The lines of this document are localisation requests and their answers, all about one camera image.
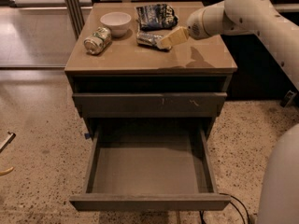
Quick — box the white ceramic bowl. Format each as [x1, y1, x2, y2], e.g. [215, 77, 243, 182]
[100, 12, 132, 37]

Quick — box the grey drawer cabinet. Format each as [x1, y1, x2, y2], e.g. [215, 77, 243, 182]
[65, 3, 237, 134]

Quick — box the dark object on floor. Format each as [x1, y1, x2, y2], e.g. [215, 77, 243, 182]
[280, 91, 297, 107]

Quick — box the black floor cable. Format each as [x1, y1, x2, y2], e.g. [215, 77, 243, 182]
[199, 192, 251, 224]

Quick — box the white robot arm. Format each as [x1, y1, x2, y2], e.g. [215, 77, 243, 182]
[157, 0, 299, 224]

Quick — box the green soda can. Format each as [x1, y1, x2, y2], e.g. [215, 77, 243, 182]
[83, 27, 112, 55]

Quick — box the blue tape piece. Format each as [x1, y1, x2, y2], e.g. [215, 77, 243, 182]
[84, 133, 91, 139]

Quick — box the metal window frame post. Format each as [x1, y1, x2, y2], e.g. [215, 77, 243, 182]
[64, 0, 84, 38]

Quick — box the silver redbull can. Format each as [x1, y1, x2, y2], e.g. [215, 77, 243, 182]
[136, 31, 163, 49]

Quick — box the metal bar at left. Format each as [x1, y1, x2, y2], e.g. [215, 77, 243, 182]
[0, 132, 16, 152]

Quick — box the yellow object at left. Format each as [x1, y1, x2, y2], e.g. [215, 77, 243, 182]
[0, 167, 14, 176]

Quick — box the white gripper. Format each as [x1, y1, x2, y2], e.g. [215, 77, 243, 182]
[156, 4, 225, 49]

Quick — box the blue chip bag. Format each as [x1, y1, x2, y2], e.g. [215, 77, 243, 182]
[135, 4, 178, 31]

